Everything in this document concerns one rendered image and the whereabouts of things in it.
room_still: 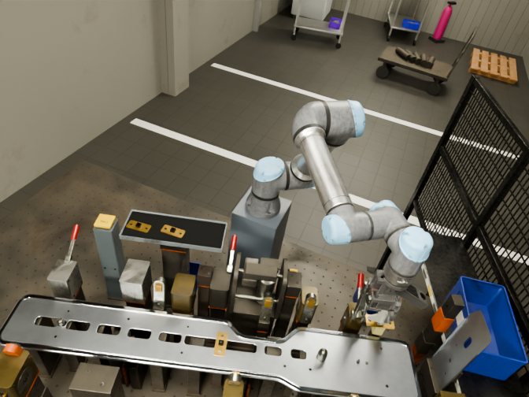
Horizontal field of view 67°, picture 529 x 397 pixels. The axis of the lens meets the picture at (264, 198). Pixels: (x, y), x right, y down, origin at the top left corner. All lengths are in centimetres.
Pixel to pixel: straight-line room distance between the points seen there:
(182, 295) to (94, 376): 35
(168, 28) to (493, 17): 593
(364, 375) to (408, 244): 62
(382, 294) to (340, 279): 93
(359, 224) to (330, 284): 104
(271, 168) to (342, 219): 62
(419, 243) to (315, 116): 47
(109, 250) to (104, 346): 38
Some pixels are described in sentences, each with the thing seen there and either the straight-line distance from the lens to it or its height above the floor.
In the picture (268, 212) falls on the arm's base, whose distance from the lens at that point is 165.
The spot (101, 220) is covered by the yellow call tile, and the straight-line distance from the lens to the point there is 158.
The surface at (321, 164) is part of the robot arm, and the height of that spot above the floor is 163.
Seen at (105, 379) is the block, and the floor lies 103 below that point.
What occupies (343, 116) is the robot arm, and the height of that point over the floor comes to 168.
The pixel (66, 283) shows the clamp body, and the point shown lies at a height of 105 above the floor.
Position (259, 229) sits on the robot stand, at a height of 106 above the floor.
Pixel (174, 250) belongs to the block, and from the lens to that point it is 153.
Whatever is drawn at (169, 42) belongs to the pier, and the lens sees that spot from 455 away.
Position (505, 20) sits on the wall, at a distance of 864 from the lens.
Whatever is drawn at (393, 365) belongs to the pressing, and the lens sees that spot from 153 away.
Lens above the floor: 226
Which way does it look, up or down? 41 degrees down
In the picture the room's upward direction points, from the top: 9 degrees clockwise
